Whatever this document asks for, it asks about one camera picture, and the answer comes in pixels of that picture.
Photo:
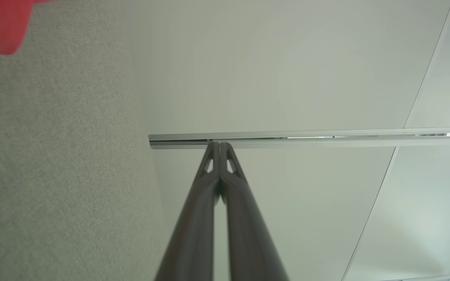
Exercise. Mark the grey aluminium partition post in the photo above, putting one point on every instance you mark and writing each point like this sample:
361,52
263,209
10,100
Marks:
326,141

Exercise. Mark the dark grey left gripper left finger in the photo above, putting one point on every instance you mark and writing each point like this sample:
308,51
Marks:
193,226

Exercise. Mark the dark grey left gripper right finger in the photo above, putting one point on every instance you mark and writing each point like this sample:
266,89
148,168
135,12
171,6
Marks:
248,234

